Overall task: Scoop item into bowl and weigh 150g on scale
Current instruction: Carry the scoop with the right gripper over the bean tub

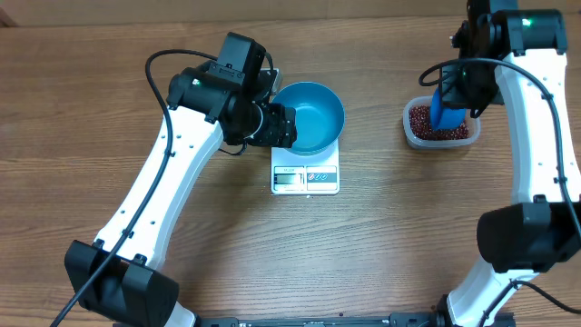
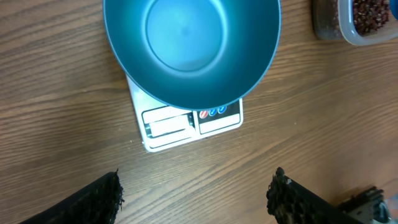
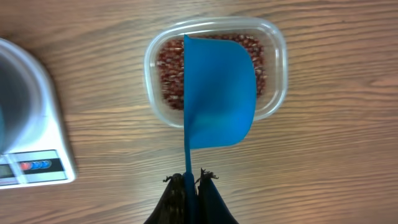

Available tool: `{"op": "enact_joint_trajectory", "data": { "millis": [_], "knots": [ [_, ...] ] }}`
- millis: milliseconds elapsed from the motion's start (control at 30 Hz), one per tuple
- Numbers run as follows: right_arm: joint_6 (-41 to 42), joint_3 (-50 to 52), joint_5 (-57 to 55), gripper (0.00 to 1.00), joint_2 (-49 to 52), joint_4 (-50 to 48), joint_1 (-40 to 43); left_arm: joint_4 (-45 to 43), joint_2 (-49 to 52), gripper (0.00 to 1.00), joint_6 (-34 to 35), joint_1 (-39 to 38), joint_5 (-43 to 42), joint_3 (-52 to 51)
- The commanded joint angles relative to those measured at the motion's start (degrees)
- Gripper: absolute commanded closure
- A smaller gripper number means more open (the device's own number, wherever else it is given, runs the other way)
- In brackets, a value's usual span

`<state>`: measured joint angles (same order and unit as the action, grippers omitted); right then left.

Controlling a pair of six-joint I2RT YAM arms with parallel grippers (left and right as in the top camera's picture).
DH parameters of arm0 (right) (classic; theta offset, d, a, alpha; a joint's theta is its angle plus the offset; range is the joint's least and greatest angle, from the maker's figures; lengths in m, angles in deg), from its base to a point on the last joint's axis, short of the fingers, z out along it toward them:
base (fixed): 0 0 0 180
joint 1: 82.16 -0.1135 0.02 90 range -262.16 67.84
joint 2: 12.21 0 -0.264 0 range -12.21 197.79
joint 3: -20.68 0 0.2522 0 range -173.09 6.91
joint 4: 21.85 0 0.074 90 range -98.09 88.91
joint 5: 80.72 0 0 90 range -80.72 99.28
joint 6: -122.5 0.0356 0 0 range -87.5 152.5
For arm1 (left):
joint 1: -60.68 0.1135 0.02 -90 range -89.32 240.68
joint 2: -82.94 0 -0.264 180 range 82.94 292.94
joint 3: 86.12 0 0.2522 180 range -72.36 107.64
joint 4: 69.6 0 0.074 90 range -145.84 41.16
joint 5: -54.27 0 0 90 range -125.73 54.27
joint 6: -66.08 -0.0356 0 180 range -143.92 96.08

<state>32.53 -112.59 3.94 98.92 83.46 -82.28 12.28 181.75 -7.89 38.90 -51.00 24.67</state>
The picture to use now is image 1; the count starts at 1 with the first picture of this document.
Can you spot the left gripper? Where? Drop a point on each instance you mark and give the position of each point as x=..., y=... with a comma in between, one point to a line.
x=280, y=130

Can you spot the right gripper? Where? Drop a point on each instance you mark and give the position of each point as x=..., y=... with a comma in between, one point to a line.
x=452, y=97

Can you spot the blue plastic measuring scoop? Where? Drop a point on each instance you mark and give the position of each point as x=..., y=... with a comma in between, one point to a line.
x=442, y=117

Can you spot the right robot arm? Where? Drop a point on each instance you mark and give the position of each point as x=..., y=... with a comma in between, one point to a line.
x=516, y=58

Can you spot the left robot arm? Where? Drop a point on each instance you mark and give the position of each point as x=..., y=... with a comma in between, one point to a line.
x=225, y=100

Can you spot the teal metal bowl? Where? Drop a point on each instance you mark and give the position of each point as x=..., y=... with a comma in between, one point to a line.
x=320, y=115

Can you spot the white digital kitchen scale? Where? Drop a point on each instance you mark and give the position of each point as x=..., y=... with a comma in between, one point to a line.
x=315, y=174

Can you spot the red adzuki beans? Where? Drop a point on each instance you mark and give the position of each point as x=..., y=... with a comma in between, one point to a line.
x=421, y=128

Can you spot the clear plastic food container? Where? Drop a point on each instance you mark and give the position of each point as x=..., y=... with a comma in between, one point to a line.
x=474, y=127

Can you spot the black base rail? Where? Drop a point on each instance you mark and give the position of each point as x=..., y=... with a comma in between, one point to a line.
x=396, y=319

